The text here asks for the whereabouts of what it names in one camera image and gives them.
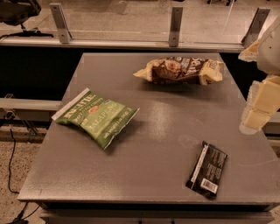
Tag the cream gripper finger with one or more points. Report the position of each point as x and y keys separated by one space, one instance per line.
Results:
x=250 y=118
x=262 y=103

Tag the black rxbar chocolate wrapper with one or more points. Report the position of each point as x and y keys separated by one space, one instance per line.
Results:
x=206 y=174

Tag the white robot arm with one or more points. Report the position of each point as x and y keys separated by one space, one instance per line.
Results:
x=265 y=51

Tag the brown and yellow snack bag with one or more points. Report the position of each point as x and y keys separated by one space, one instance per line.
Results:
x=182 y=70

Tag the green jalapeno chip bag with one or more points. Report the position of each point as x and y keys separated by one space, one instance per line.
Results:
x=102 y=118

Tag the black office chair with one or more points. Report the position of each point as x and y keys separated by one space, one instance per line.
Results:
x=16 y=12

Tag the right metal bracket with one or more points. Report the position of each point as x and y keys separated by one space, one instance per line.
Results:
x=255 y=27

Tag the metal bracket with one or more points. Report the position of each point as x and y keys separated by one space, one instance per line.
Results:
x=255 y=27
x=61 y=23
x=176 y=18

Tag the middle metal bracket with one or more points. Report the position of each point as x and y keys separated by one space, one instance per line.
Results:
x=176 y=18

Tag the metal rail barrier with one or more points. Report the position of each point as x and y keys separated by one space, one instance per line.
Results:
x=8 y=40

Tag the left metal bracket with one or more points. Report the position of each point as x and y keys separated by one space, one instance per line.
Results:
x=61 y=23

